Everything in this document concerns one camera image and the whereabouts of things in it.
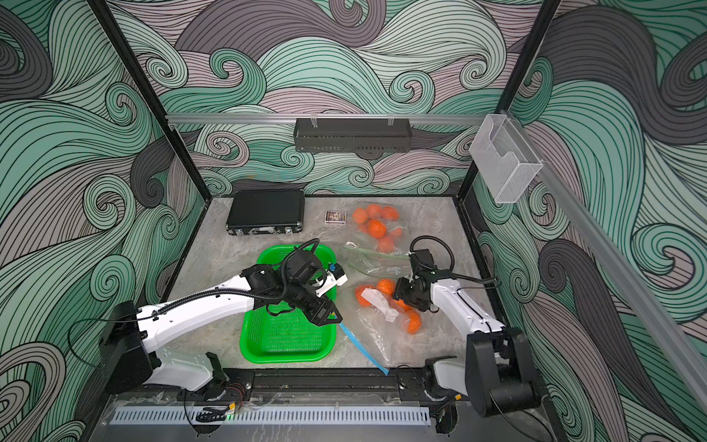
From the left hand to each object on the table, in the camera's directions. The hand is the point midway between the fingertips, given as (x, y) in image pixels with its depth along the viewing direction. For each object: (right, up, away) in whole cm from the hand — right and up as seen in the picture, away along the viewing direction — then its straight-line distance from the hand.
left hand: (338, 313), depth 71 cm
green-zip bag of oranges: (+14, +16, +26) cm, 33 cm away
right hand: (+19, -1, +16) cm, 25 cm away
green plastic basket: (-14, -12, +12) cm, 22 cm away
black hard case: (-33, +28, +44) cm, 61 cm away
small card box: (-3, +25, +40) cm, 47 cm away
